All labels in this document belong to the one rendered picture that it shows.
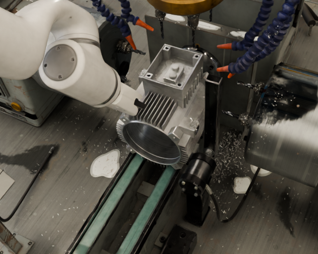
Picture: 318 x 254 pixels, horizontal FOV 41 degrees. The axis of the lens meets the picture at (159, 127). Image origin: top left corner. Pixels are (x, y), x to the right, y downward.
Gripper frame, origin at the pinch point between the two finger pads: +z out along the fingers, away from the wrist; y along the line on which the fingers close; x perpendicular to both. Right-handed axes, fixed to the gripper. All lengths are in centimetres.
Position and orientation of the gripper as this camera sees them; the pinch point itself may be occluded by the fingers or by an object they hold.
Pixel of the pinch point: (130, 103)
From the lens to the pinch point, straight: 97.4
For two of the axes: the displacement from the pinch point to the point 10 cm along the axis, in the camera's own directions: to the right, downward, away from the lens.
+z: 2.9, 1.5, 9.4
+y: 8.9, 3.3, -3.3
